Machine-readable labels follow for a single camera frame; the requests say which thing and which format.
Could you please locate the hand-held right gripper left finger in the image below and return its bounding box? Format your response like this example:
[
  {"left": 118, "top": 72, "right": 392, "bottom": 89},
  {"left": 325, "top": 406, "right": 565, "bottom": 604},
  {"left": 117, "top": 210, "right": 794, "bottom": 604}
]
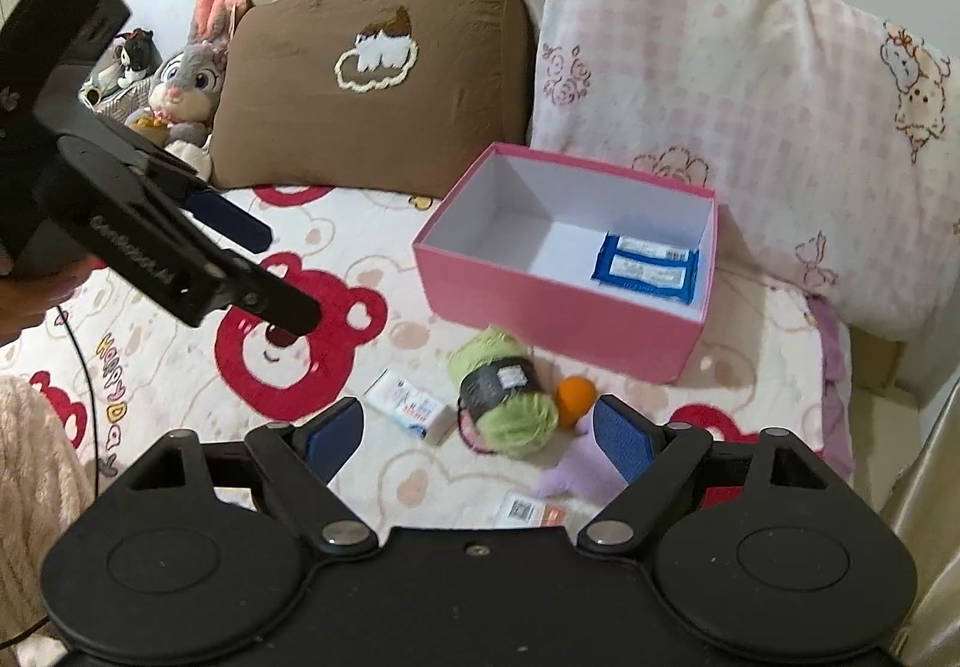
[{"left": 112, "top": 397, "right": 380, "bottom": 557}]

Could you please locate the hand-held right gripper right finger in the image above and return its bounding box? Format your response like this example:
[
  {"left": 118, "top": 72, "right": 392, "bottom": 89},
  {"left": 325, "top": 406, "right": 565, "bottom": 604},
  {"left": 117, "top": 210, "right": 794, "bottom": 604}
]
[{"left": 576, "top": 394, "right": 833, "bottom": 555}]

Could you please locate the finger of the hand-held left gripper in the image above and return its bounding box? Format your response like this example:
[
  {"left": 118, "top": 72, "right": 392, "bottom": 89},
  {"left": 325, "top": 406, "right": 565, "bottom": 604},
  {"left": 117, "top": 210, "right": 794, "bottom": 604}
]
[
  {"left": 124, "top": 131, "right": 272, "bottom": 253},
  {"left": 86, "top": 198, "right": 323, "bottom": 338}
]

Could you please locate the purple plush toy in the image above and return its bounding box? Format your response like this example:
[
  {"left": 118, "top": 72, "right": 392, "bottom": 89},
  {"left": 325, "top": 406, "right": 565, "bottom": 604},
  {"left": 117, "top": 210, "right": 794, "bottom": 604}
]
[{"left": 538, "top": 434, "right": 627, "bottom": 499}]

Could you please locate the orange egg sponge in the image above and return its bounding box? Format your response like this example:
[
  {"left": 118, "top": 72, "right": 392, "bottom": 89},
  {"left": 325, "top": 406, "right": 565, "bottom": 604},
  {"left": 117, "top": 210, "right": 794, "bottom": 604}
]
[{"left": 555, "top": 376, "right": 597, "bottom": 428}]

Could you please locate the small white box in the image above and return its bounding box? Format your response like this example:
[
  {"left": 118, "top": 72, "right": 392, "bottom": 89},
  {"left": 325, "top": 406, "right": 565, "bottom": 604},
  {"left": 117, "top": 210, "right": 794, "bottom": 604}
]
[{"left": 364, "top": 369, "right": 458, "bottom": 444}]

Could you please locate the green yarn ball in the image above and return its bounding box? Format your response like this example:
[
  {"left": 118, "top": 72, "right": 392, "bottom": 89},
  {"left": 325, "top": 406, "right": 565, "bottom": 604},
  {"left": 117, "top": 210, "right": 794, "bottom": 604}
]
[{"left": 448, "top": 326, "right": 561, "bottom": 462}]

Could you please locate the orange white packet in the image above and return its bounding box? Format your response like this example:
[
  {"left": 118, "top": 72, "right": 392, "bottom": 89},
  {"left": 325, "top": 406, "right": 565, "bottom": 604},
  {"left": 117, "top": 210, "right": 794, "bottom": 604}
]
[{"left": 496, "top": 491, "right": 567, "bottom": 529}]

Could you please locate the pink box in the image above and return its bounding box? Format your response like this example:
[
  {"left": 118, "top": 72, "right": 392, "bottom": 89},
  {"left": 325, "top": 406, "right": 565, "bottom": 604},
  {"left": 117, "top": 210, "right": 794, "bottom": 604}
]
[{"left": 412, "top": 142, "right": 721, "bottom": 384}]

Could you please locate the blue white packet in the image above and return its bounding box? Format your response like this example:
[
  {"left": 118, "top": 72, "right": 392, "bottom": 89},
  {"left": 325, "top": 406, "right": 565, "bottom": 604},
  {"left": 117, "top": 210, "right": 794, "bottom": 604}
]
[
  {"left": 604, "top": 233, "right": 700, "bottom": 263},
  {"left": 592, "top": 251, "right": 700, "bottom": 304}
]

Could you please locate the person's left forearm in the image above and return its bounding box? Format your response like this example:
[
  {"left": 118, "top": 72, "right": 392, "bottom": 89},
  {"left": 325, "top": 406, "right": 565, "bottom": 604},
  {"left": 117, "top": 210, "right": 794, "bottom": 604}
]
[{"left": 0, "top": 374, "right": 98, "bottom": 638}]

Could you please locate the person's left hand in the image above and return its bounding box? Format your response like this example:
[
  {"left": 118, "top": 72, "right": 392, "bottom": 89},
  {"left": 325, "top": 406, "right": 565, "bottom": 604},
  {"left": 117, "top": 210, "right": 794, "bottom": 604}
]
[{"left": 0, "top": 258, "right": 92, "bottom": 343}]

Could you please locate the small black white doll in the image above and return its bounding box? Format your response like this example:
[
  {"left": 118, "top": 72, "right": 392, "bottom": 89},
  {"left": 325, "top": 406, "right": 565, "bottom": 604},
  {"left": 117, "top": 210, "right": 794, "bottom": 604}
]
[{"left": 112, "top": 28, "right": 162, "bottom": 87}]

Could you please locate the printed bear blanket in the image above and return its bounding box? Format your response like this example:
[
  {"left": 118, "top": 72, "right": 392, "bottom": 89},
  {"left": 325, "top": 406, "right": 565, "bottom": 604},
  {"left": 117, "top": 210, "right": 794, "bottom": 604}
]
[{"left": 0, "top": 183, "right": 856, "bottom": 667}]

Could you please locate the brown pillow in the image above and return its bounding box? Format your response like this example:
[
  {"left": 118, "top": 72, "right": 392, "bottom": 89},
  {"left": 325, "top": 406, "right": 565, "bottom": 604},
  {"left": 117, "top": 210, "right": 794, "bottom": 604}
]
[{"left": 208, "top": 0, "right": 537, "bottom": 199}]

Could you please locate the grey bunny plush toy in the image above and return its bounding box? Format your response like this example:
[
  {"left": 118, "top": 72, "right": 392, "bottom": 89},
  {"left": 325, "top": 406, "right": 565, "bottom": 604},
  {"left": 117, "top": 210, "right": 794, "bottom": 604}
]
[{"left": 126, "top": 0, "right": 252, "bottom": 181}]

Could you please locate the purple cloth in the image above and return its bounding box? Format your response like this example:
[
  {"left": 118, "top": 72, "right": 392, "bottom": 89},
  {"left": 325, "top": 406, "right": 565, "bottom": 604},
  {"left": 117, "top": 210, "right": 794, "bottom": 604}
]
[{"left": 806, "top": 296, "right": 856, "bottom": 480}]

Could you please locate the pink checked pillow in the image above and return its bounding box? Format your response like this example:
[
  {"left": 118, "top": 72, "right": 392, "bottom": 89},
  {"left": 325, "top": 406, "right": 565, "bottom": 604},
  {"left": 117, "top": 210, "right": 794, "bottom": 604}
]
[{"left": 504, "top": 0, "right": 960, "bottom": 342}]

